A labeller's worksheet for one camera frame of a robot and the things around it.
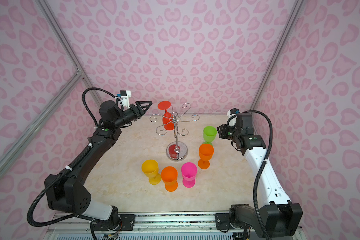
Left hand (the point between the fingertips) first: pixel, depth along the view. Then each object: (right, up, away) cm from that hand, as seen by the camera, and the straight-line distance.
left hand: (151, 102), depth 71 cm
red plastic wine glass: (+7, -7, +7) cm, 12 cm away
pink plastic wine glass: (+18, -36, +7) cm, 41 cm away
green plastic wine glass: (+31, -16, +20) cm, 40 cm away
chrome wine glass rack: (+10, -28, +29) cm, 41 cm away
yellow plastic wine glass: (-3, -34, +11) cm, 36 cm away
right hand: (+34, -12, +5) cm, 36 cm away
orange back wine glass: (+8, -36, +5) cm, 38 cm away
